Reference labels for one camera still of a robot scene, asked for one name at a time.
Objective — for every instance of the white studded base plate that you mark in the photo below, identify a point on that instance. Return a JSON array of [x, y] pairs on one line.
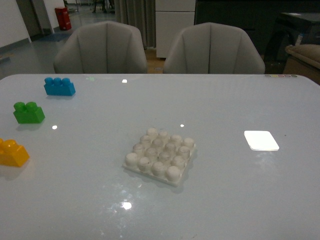
[[161, 156]]

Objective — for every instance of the yellow toy brick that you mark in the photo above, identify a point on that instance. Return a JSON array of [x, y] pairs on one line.
[[12, 154]]

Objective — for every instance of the right grey armchair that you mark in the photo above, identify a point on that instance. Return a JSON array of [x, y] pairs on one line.
[[212, 48]]

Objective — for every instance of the grey armchair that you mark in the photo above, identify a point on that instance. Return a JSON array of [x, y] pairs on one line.
[[212, 48], [106, 47]]

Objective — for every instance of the left grey armchair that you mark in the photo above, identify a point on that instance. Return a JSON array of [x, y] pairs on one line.
[[106, 47]]

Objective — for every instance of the white drawer cabinet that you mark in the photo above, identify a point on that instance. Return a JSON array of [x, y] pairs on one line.
[[171, 16]]

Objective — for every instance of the grey curtain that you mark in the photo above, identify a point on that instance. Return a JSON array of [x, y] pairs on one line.
[[140, 14]]

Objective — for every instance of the blue toy brick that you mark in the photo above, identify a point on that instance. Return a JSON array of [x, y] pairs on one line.
[[59, 86]]

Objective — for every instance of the coloured sticker strip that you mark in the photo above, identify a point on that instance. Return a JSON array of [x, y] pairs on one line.
[[281, 75]]

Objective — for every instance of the green toy brick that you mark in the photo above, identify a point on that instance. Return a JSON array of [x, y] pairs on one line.
[[28, 113]]

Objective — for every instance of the dark kitchen counter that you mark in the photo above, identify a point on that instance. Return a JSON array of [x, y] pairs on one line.
[[256, 17]]

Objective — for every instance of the red box on floor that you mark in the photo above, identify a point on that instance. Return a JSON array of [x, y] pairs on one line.
[[63, 18]]

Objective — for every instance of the beige sofa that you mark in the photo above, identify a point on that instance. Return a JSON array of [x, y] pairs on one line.
[[303, 60]]

